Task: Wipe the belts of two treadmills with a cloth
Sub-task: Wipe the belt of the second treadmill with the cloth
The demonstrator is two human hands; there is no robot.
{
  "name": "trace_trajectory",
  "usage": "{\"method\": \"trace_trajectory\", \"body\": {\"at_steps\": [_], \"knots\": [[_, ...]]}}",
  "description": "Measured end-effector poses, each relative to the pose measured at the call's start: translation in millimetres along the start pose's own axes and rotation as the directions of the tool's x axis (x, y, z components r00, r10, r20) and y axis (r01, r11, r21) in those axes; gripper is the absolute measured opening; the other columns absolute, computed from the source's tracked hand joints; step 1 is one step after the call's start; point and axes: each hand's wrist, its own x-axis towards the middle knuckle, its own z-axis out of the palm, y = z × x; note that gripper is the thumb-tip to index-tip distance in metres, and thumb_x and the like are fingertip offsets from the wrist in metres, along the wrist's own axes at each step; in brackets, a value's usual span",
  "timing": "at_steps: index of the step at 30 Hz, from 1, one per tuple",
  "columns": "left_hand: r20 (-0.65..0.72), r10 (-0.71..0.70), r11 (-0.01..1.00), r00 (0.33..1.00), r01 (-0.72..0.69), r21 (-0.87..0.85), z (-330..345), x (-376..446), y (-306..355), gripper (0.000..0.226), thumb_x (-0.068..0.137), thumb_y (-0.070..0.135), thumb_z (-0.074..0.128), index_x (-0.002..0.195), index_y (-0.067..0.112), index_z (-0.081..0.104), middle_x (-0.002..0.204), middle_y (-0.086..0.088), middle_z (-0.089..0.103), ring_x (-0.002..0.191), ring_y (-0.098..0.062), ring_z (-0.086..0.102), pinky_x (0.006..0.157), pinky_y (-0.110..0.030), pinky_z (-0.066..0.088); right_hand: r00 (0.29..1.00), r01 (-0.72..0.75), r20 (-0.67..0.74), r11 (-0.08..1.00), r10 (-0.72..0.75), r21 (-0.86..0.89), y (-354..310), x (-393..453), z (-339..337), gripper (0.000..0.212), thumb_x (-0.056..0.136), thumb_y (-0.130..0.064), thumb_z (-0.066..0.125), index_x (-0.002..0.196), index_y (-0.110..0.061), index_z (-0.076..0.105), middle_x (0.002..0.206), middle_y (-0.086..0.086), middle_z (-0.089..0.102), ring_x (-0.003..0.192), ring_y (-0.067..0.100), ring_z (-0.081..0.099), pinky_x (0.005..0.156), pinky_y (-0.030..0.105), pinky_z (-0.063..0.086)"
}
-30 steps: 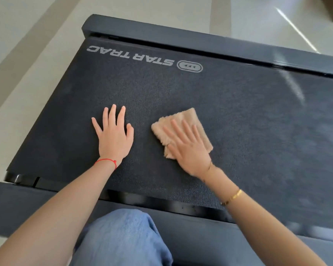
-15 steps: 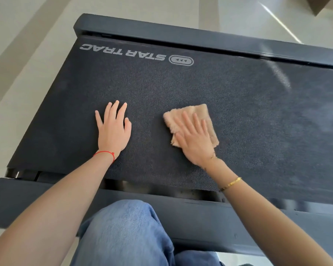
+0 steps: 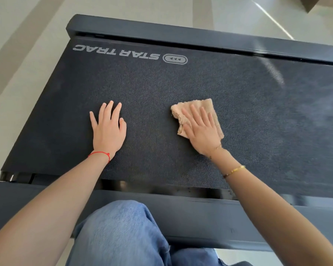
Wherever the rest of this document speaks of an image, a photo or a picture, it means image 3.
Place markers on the person's right hand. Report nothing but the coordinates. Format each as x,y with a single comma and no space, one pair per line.
205,135

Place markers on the person's left hand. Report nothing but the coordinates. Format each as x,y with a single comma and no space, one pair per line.
108,135

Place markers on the beige cleaning cloth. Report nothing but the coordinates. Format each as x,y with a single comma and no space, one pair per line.
177,110

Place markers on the black treadmill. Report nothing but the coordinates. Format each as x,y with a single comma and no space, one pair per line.
155,85

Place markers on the person's right forearm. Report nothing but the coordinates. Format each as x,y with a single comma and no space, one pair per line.
280,213

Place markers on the person's left forearm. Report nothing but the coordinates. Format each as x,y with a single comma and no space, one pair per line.
41,210

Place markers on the person's blue jeans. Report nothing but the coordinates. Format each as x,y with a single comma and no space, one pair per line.
122,235

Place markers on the gold bangle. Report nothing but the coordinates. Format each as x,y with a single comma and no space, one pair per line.
234,170

